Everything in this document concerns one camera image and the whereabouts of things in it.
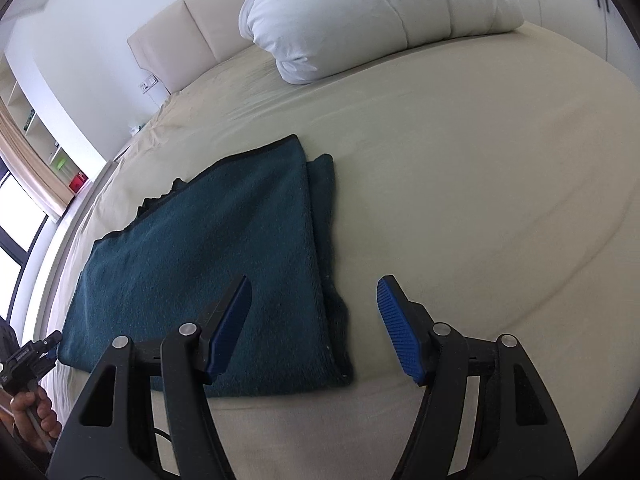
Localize beige curtain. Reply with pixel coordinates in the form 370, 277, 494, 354
0, 97, 71, 218

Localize white bay window ledge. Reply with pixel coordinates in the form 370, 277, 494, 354
20, 160, 118, 341

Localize person's left hand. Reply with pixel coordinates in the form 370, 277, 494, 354
10, 386, 63, 453

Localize bed with beige sheet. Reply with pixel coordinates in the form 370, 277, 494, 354
37, 20, 640, 480

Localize cream padded headboard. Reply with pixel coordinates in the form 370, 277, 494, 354
126, 0, 261, 95

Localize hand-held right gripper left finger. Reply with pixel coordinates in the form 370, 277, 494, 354
46, 275, 252, 480

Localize white shelf unit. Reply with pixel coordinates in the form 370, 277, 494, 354
0, 57, 91, 196

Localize black framed window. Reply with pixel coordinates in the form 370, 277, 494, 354
0, 157, 48, 321

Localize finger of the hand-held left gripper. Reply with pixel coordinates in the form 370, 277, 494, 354
39, 330, 65, 362

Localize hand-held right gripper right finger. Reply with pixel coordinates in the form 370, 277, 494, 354
376, 275, 581, 480

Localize dark green knit sweater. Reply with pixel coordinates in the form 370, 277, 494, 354
57, 134, 355, 398

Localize white folded duvet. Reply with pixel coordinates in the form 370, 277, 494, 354
237, 0, 526, 86

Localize white wardrobe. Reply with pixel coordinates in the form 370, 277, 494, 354
530, 0, 640, 86

